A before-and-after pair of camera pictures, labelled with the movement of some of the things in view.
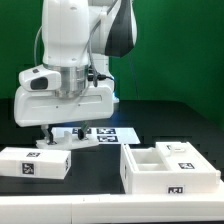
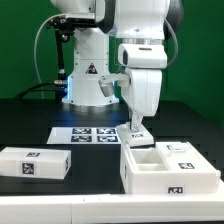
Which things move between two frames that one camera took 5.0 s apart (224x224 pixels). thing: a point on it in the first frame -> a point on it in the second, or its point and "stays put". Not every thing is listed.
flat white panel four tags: [111, 135] stays put
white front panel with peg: [182, 156] stays put
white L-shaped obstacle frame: [113, 208] stays put
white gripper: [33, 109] -> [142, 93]
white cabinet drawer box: [35, 163] stays put
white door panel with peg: [66, 143] -> [135, 138]
